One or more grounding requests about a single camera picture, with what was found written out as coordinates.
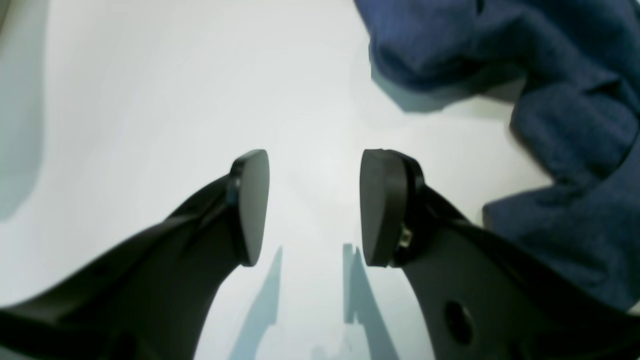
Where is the blue t-shirt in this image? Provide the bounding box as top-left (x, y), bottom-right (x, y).
top-left (355, 0), bottom-right (640, 311)

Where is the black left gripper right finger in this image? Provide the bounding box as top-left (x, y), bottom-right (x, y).
top-left (359, 149), bottom-right (640, 360)

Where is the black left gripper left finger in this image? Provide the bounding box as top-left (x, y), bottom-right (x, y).
top-left (0, 149), bottom-right (270, 360)

